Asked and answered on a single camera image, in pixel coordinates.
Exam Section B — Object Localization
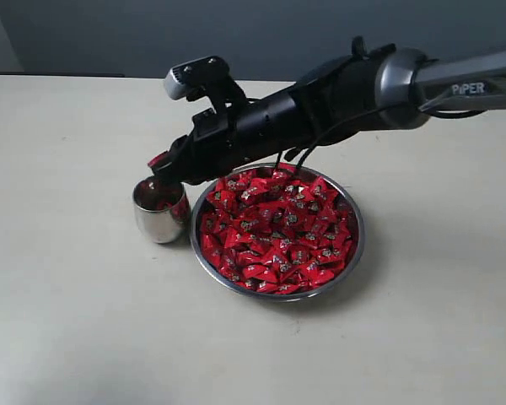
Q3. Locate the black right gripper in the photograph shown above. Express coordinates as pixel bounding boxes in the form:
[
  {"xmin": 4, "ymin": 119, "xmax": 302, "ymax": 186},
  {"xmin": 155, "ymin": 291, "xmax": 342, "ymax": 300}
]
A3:
[{"xmin": 151, "ymin": 89, "xmax": 314, "ymax": 186}]

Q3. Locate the red candy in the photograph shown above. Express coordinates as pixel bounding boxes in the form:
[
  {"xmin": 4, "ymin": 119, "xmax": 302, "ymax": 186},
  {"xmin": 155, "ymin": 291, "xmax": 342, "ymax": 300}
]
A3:
[
  {"xmin": 214, "ymin": 190, "xmax": 238, "ymax": 213},
  {"xmin": 242, "ymin": 264, "xmax": 278, "ymax": 284},
  {"xmin": 148, "ymin": 151, "xmax": 168, "ymax": 170}
]

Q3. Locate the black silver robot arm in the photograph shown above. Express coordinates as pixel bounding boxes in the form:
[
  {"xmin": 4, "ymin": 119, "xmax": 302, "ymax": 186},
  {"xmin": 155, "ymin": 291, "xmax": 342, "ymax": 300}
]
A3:
[{"xmin": 149, "ymin": 37, "xmax": 506, "ymax": 185}]

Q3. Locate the stainless steel cup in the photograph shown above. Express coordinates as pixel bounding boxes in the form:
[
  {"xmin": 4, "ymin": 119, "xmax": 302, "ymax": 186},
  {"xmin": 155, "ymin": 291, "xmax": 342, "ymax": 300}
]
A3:
[{"xmin": 132, "ymin": 176, "xmax": 191, "ymax": 244}]

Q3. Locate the steel bowl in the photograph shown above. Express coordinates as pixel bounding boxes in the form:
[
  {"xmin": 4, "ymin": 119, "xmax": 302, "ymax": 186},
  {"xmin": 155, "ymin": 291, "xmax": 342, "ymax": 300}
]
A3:
[{"xmin": 190, "ymin": 164, "xmax": 364, "ymax": 302}]

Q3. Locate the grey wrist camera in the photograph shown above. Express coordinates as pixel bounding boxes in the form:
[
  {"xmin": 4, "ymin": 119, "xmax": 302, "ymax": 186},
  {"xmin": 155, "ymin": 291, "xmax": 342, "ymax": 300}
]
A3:
[{"xmin": 164, "ymin": 56, "xmax": 249, "ymax": 113}]

